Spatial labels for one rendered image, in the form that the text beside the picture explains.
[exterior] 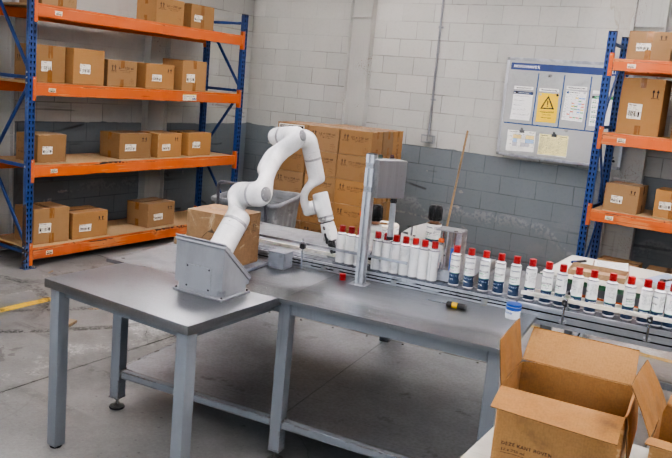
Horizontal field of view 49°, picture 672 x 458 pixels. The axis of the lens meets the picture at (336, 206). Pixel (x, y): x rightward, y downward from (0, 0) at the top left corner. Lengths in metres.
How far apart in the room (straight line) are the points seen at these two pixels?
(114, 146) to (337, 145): 2.19
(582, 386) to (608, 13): 5.94
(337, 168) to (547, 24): 2.65
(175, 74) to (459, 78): 3.09
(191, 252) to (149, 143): 4.44
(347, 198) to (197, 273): 4.16
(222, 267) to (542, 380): 1.51
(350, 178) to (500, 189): 1.80
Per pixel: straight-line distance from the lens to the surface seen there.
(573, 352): 2.47
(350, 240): 3.92
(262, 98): 9.86
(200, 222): 3.88
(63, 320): 3.68
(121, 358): 4.17
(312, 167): 3.89
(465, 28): 8.47
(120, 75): 7.46
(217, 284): 3.33
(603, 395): 2.44
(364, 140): 7.29
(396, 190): 3.71
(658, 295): 3.61
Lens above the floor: 1.82
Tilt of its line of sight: 9 degrees down
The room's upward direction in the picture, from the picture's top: 5 degrees clockwise
